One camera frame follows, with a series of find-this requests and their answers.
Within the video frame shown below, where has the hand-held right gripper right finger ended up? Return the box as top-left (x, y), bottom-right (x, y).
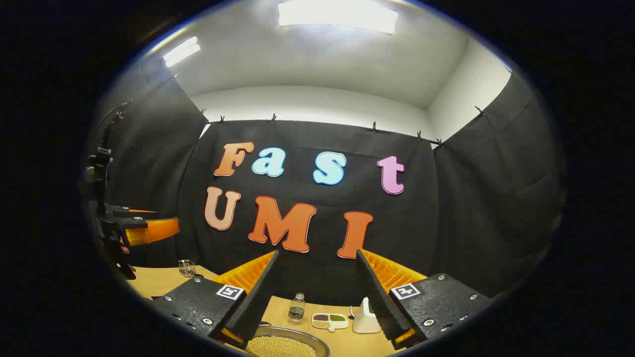
top-left (356, 249), bottom-right (493, 350)

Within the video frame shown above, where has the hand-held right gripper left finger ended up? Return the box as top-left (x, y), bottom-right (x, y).
top-left (151, 250), bottom-right (279, 349)

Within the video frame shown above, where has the steel pot with black handle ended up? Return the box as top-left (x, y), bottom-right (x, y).
top-left (247, 326), bottom-right (330, 357)

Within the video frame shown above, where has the white toaster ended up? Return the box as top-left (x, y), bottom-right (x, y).
top-left (352, 297), bottom-right (382, 334)

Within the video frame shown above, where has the clear plastic water bottle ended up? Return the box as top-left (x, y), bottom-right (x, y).
top-left (288, 293), bottom-right (306, 325)

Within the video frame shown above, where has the white divided dish of beans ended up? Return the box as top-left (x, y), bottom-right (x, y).
top-left (312, 312), bottom-right (349, 332)

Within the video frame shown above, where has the pile of yellow soybeans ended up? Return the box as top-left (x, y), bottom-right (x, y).
top-left (247, 336), bottom-right (318, 357)

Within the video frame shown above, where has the black backdrop cloth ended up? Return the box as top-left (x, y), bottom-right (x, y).
top-left (84, 59), bottom-right (566, 308)

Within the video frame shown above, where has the row of black clips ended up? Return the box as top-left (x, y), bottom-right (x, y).
top-left (201, 106), bottom-right (484, 148)

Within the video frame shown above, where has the small ceiling light panel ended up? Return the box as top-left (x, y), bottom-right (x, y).
top-left (163, 36), bottom-right (201, 68)

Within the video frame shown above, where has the large ceiling light panel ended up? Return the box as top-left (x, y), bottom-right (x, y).
top-left (278, 0), bottom-right (398, 35)

